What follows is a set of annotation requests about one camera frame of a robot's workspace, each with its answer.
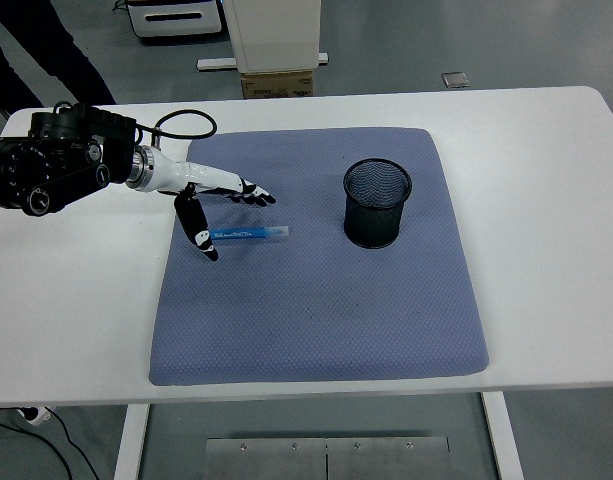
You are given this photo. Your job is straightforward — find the white table leg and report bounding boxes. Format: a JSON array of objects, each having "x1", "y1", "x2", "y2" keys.
[
  {"x1": 112, "y1": 403, "x2": 152, "y2": 480},
  {"x1": 480, "y1": 392, "x2": 526, "y2": 480}
]

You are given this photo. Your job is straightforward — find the black mesh pen holder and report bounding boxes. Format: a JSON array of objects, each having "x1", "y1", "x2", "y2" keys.
[{"x1": 343, "y1": 158, "x2": 415, "y2": 250}]

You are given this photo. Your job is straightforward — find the person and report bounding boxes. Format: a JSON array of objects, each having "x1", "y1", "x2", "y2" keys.
[{"x1": 0, "y1": 0, "x2": 118, "y2": 117}]

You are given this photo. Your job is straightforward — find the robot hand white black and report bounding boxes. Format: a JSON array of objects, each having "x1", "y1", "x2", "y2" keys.
[{"x1": 148, "y1": 148, "x2": 277, "y2": 263}]

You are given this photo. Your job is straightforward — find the white appliance with dark slot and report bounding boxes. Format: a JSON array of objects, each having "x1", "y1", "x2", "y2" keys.
[{"x1": 125, "y1": 0, "x2": 227, "y2": 46}]

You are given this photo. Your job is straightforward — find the blue-grey textured mat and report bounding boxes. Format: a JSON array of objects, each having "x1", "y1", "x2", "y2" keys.
[{"x1": 149, "y1": 127, "x2": 491, "y2": 387}]

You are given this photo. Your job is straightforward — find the cardboard box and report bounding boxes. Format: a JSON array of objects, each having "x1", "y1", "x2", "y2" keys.
[{"x1": 240, "y1": 68, "x2": 316, "y2": 100}]

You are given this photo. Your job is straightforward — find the black floor cable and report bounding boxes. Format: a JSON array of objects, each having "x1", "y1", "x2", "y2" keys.
[{"x1": 0, "y1": 407, "x2": 103, "y2": 480}]

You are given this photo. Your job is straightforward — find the white cabinet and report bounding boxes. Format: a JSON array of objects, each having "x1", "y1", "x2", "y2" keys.
[{"x1": 224, "y1": 0, "x2": 323, "y2": 75}]

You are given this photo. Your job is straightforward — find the grey metal plate with screws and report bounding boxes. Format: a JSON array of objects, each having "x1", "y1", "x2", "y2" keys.
[{"x1": 205, "y1": 436, "x2": 451, "y2": 480}]

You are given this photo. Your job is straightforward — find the white base bar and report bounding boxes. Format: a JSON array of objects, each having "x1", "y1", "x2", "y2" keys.
[{"x1": 196, "y1": 51, "x2": 331, "y2": 72}]

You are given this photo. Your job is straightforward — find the blue marker with clear cap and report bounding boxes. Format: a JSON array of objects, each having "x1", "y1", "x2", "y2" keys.
[{"x1": 210, "y1": 224, "x2": 291, "y2": 243}]

